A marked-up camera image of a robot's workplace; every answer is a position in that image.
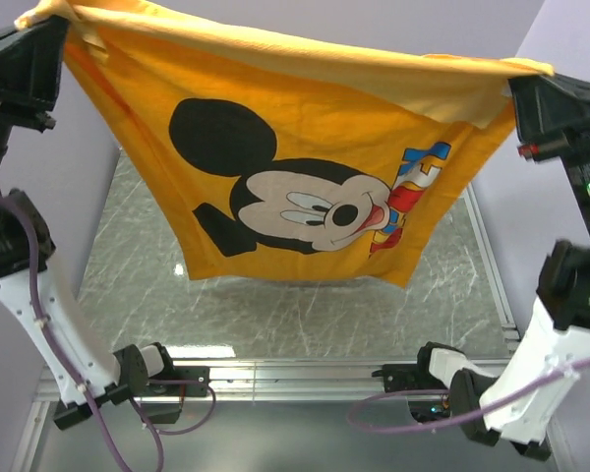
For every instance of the orange pillowcase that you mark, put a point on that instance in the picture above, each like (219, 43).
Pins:
(279, 157)

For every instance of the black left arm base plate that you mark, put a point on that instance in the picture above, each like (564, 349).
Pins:
(192, 381)

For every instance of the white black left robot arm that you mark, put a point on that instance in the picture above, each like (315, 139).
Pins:
(32, 284)

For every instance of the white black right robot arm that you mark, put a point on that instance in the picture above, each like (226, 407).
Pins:
(517, 405)

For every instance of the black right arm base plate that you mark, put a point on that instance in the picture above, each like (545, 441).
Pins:
(406, 377)

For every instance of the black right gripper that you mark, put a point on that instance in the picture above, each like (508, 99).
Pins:
(550, 104)

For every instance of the aluminium front rail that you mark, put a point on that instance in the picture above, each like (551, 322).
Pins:
(291, 380)

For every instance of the aluminium side rail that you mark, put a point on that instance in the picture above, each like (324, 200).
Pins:
(509, 328)

